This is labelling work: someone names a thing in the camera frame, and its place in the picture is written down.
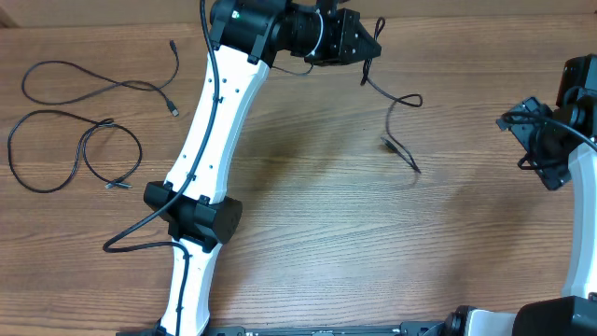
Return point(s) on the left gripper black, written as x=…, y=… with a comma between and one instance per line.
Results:
x=348, y=28

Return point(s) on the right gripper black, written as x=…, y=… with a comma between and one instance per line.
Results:
x=555, y=174

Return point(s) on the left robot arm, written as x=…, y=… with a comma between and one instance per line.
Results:
x=245, y=37

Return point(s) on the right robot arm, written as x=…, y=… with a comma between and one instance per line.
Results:
x=574, y=313

